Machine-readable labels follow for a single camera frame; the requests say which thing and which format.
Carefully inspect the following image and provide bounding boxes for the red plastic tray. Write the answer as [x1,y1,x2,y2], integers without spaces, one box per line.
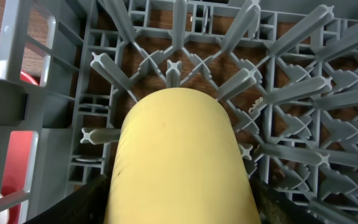
[0,71,39,224]

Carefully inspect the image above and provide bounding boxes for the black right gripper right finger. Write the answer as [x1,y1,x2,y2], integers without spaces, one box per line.
[249,177,322,224]

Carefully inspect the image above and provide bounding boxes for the white plastic spoon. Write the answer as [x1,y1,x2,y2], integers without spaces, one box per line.
[0,209,9,224]

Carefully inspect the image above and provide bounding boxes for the grey plastic dishwasher rack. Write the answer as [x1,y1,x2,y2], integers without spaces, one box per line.
[0,1,358,223]

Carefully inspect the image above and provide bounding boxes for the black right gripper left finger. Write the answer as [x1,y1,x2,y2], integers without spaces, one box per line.
[25,174,111,224]

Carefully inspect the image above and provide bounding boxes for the yellow plastic cup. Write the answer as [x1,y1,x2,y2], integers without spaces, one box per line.
[104,88,260,223]

